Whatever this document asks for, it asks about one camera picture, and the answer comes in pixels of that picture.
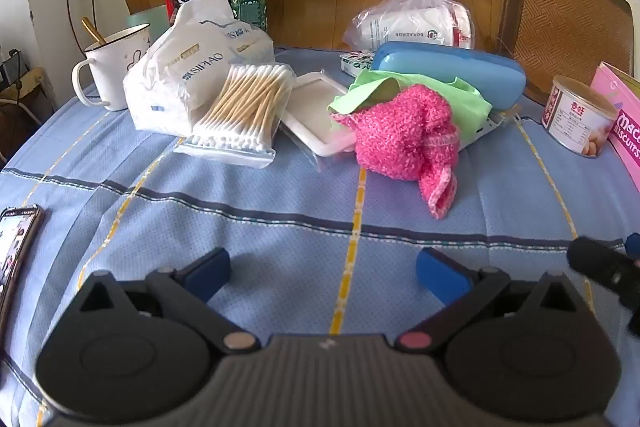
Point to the blue checked tablecloth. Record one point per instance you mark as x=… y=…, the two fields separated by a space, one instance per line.
x=250 y=217

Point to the white plastic tray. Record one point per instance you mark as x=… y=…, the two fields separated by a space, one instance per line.
x=312 y=107

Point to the green carton with white cap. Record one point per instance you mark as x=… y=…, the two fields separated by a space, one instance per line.
x=250 y=4

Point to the gold spoon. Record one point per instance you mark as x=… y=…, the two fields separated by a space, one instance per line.
x=92 y=29

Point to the green cloth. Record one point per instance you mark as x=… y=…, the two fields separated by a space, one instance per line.
x=465 y=102

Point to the labelled food can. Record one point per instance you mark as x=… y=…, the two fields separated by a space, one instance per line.
x=575 y=122

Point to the white enamel mug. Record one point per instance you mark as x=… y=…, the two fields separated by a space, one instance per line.
x=115 y=67

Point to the pale green container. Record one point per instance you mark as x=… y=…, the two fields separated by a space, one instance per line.
x=150 y=17

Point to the pink knitted cloth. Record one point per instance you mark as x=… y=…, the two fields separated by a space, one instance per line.
x=400 y=137

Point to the pink biscuit tin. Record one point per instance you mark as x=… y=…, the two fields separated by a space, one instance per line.
x=625 y=127

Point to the smartphone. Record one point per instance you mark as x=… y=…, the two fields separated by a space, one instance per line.
x=15 y=252

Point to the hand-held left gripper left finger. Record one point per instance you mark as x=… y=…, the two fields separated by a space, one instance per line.
x=207 y=274

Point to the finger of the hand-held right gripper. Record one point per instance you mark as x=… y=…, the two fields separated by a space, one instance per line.
x=600 y=264
x=634 y=246

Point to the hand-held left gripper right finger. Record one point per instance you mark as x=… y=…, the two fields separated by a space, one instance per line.
x=440 y=274

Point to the white tissue pack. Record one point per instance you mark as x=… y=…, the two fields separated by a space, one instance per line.
x=175 y=77

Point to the dark wooden stand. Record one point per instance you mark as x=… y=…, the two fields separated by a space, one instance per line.
x=25 y=107

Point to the brown woven chair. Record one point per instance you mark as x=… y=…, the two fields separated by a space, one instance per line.
x=565 y=17

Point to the blue glasses case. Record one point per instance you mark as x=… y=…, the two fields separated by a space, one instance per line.
x=450 y=67

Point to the small patterned packet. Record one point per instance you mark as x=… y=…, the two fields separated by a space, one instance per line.
x=355 y=61

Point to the cotton swab pack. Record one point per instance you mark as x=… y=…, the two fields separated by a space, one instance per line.
x=245 y=107

